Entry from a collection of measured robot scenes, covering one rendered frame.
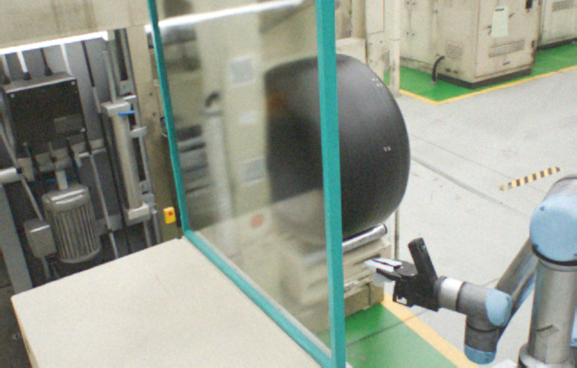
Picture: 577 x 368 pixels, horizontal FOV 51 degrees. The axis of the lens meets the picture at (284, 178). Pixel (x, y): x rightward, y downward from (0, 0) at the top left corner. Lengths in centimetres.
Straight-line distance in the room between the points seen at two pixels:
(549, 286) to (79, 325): 91
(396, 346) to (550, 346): 159
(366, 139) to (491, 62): 500
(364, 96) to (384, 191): 28
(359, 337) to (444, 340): 40
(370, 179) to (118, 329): 88
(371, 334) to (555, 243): 186
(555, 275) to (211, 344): 70
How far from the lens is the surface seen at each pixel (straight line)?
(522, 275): 154
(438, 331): 308
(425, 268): 150
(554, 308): 139
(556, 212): 127
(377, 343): 299
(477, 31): 643
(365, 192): 173
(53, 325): 118
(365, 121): 172
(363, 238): 199
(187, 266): 124
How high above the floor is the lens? 192
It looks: 25 degrees down
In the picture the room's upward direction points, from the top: 4 degrees counter-clockwise
